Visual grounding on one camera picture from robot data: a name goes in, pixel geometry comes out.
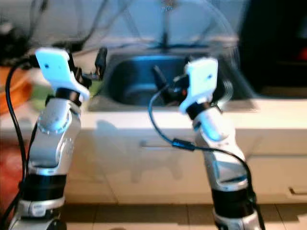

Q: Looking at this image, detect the long metal cabinet handle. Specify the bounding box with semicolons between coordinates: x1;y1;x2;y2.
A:
138;140;179;149

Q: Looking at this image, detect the orange plastic bowl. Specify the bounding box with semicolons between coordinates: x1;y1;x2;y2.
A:
0;66;27;97

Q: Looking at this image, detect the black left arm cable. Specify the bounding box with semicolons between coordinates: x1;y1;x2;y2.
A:
2;57;39;230

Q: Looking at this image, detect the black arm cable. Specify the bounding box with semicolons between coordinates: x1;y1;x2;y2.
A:
147;84;264;230
2;57;39;230

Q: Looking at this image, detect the black countertop appliance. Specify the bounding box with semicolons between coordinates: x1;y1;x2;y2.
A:
240;0;307;99

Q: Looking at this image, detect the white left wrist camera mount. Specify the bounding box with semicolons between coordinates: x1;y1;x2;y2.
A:
35;47;91;102

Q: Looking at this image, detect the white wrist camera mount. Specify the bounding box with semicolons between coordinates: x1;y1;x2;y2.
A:
178;57;219;114
35;47;91;102

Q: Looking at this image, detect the metal drawer handle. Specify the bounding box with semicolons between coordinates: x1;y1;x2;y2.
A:
287;186;307;196

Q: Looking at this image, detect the red plastic bag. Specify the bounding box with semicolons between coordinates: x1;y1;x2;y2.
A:
0;141;32;221

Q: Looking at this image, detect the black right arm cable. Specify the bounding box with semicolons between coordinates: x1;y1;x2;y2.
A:
147;84;264;230

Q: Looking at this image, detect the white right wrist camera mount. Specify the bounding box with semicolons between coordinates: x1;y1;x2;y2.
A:
178;57;219;114

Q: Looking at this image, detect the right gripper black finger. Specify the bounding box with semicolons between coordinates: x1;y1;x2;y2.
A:
151;65;170;95

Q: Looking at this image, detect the stainless steel sink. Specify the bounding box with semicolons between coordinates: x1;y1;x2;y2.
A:
89;53;255;111

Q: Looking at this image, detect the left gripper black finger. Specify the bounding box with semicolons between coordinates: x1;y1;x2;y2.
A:
95;46;108;78

